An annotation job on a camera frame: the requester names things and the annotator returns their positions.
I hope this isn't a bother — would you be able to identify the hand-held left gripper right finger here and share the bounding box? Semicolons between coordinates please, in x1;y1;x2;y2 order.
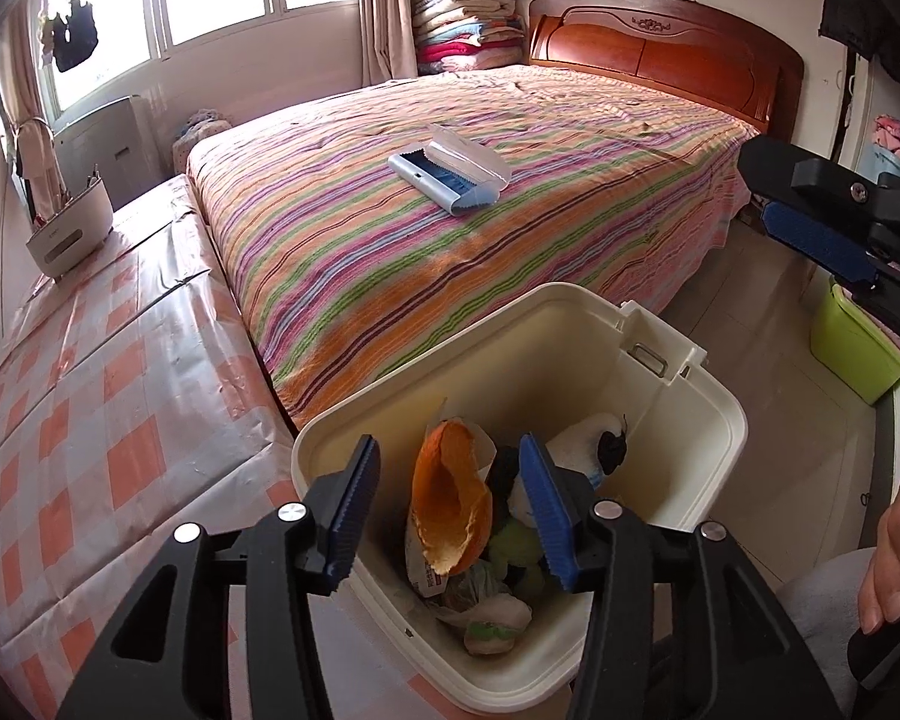
517;433;845;720

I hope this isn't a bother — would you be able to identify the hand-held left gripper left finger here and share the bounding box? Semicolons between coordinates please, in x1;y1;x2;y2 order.
56;433;382;720

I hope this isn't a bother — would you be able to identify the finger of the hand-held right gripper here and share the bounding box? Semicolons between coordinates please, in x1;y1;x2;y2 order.
739;136;900;256
763;201;900;361

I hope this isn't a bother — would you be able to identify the green plush toy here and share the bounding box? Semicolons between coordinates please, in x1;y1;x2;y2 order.
487;446;552;597

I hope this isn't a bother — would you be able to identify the white sheep plush toy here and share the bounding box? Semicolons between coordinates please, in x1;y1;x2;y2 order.
547;411;631;481

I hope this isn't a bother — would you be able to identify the small white carton box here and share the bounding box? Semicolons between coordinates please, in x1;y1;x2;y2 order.
403;517;451;601

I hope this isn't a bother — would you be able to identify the orange fruit peel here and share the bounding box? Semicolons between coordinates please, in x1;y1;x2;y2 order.
409;420;496;578

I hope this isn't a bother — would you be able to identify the plastic-wrapped napa cabbage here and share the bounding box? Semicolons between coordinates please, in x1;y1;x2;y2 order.
435;559;533;655

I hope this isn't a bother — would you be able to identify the cream plastic trash bin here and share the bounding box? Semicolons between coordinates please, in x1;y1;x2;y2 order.
291;281;749;713

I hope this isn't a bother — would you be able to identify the person's right hand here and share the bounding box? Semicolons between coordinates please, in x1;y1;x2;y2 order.
857;411;900;635

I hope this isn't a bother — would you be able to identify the green storage bin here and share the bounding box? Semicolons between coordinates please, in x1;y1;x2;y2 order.
810;276;900;406

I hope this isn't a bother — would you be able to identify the person's grey garment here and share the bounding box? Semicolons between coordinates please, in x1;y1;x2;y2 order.
776;547;882;691

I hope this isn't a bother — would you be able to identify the wooden headboard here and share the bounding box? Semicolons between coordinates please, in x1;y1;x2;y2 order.
526;0;806;143

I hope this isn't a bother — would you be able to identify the striped bedspread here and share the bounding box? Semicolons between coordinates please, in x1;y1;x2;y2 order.
186;64;758;432

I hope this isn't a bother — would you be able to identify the blue white lint brush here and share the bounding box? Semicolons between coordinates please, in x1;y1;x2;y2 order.
388;125;512;217

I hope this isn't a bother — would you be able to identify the stack of folded quilts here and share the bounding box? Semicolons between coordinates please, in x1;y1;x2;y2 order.
411;0;527;77

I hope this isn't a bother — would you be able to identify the white desk organizer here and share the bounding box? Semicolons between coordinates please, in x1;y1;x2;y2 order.
25;165;115;276

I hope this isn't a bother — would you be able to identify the spotted fabric pouf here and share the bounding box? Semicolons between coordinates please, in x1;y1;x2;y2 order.
172;111;233;158

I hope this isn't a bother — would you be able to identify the white floor appliance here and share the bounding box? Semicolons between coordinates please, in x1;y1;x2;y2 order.
52;94;158;200

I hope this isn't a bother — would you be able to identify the beige curtain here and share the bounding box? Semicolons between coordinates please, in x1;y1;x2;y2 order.
356;0;419;85
0;0;68;203

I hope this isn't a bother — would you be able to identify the beige hanging garment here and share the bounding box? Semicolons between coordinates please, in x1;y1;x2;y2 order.
15;120;65;203

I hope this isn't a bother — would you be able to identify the window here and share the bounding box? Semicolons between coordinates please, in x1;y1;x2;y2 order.
41;0;361;113

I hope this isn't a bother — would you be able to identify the black hanging garment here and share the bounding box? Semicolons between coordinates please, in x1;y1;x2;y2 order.
49;0;100;74

